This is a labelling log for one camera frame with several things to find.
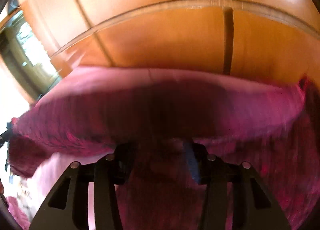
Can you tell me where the pink bedspread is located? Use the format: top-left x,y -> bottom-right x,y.
9,67 -> 305,229

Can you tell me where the dark red floral garment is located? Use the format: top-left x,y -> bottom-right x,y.
8,70 -> 319,229

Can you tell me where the wooden headboard panelling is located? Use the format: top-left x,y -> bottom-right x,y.
19,0 -> 319,84

